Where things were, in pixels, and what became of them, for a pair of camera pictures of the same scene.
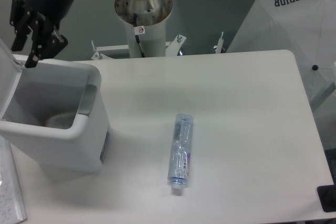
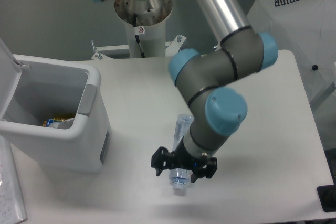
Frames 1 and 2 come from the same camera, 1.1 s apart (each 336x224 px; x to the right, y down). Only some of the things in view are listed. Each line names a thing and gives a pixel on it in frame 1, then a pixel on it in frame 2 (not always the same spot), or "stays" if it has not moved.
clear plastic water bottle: x=180 y=151 stays
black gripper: x=52 y=3 → x=180 y=159
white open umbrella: x=302 y=19 stays
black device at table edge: x=327 y=195 stays
